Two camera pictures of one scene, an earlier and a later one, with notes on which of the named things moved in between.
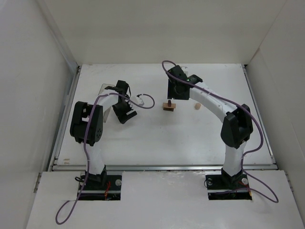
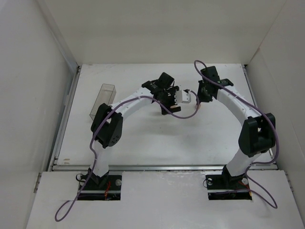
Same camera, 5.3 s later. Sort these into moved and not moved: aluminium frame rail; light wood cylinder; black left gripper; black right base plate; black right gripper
Moved: black left gripper; black right gripper
Not moved: black right base plate; aluminium frame rail; light wood cylinder
